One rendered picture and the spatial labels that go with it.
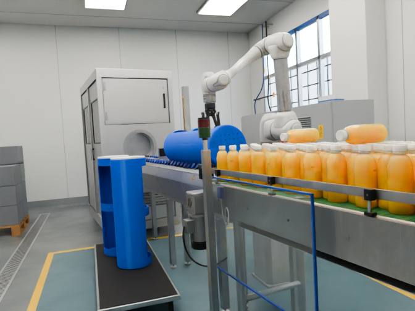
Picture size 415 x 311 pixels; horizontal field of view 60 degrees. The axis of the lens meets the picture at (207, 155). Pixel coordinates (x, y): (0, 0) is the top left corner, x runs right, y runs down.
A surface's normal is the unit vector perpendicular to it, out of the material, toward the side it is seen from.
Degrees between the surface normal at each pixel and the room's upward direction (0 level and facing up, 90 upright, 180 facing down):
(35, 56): 90
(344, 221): 90
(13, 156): 90
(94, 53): 90
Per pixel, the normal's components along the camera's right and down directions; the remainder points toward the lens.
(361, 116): 0.31, 0.04
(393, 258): -0.90, 0.07
